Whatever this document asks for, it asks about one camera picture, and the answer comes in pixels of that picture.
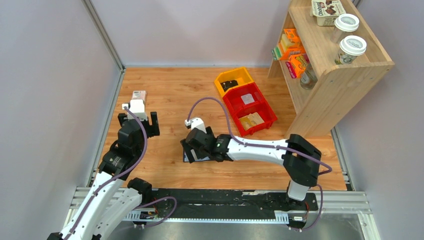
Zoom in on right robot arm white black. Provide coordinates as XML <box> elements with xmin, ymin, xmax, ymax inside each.
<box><xmin>180</xmin><ymin>128</ymin><xmax>321</xmax><ymax>202</ymax></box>

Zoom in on red plastic bin front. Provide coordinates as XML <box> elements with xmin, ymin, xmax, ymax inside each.
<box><xmin>230</xmin><ymin>101</ymin><xmax>277</xmax><ymax>137</ymax></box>

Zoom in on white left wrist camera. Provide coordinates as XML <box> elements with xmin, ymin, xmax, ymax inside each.
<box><xmin>121</xmin><ymin>99</ymin><xmax>149</xmax><ymax>121</ymax></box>

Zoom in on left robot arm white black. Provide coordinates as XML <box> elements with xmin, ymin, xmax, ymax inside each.
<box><xmin>48</xmin><ymin>110</ymin><xmax>160</xmax><ymax>240</ymax></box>

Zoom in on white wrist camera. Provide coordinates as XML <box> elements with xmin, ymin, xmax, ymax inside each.
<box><xmin>184</xmin><ymin>117</ymin><xmax>207</xmax><ymax>133</ymax></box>
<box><xmin>121</xmin><ymin>99</ymin><xmax>149</xmax><ymax>121</ymax></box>

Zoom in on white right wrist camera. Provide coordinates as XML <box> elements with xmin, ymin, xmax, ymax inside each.
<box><xmin>184</xmin><ymin>117</ymin><xmax>207</xmax><ymax>133</ymax></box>

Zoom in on glass bottle on shelf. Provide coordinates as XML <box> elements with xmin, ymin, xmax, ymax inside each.
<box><xmin>299</xmin><ymin>63</ymin><xmax>318</xmax><ymax>90</ymax></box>

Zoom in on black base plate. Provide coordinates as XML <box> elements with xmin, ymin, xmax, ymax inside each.
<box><xmin>124</xmin><ymin>188</ymin><xmax>320</xmax><ymax>229</ymax></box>

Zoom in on black item in yellow bin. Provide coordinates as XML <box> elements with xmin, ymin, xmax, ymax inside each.
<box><xmin>220</xmin><ymin>79</ymin><xmax>239</xmax><ymax>93</ymax></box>

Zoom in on paper cup white lid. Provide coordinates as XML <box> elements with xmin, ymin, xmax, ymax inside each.
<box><xmin>330</xmin><ymin>13</ymin><xmax>360</xmax><ymax>44</ymax></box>
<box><xmin>334</xmin><ymin>35</ymin><xmax>367</xmax><ymax>65</ymax></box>

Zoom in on wooden shelf unit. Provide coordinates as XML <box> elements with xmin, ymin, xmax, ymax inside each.
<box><xmin>268</xmin><ymin>0</ymin><xmax>395</xmax><ymax>138</ymax></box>

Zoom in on red plastic bin middle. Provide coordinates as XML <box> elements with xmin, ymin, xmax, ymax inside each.
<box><xmin>223</xmin><ymin>83</ymin><xmax>268</xmax><ymax>115</ymax></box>

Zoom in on gold credit cards in bin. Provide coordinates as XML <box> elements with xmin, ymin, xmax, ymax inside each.
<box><xmin>239</xmin><ymin>112</ymin><xmax>265</xmax><ymax>131</ymax></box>

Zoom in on red plastic bin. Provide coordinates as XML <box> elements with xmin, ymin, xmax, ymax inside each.
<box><xmin>230</xmin><ymin>101</ymin><xmax>277</xmax><ymax>137</ymax></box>
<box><xmin>223</xmin><ymin>83</ymin><xmax>268</xmax><ymax>115</ymax></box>

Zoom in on orange snack box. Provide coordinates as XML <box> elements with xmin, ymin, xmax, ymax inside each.
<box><xmin>285</xmin><ymin>53</ymin><xmax>310</xmax><ymax>79</ymax></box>

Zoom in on grey card in bin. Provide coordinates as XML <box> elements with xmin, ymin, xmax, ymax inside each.
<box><xmin>240</xmin><ymin>93</ymin><xmax>255</xmax><ymax>105</ymax></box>

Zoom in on white red small box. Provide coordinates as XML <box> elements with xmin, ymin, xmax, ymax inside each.
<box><xmin>131</xmin><ymin>90</ymin><xmax>147</xmax><ymax>102</ymax></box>

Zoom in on paper cup white lid front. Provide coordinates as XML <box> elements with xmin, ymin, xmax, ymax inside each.
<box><xmin>334</xmin><ymin>35</ymin><xmax>367</xmax><ymax>65</ymax></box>

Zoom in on paper cup white lid rear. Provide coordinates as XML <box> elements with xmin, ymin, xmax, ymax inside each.
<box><xmin>330</xmin><ymin>13</ymin><xmax>360</xmax><ymax>44</ymax></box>

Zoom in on navy blue card holder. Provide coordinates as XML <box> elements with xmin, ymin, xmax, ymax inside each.
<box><xmin>183</xmin><ymin>149</ymin><xmax>211</xmax><ymax>163</ymax></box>

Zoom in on yogurt tub on shelf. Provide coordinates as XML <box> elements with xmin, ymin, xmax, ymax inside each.
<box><xmin>309</xmin><ymin>0</ymin><xmax>346</xmax><ymax>27</ymax></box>

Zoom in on green orange boxes on shelf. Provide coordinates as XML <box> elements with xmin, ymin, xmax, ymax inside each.
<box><xmin>271</xmin><ymin>28</ymin><xmax>306</xmax><ymax>61</ymax></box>

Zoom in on aluminium rail frame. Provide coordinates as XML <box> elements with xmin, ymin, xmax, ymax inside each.
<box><xmin>62</xmin><ymin>184</ymin><xmax>380</xmax><ymax>240</ymax></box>

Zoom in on yellow plastic bin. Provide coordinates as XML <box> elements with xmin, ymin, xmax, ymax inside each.
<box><xmin>214</xmin><ymin>67</ymin><xmax>255</xmax><ymax>97</ymax></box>

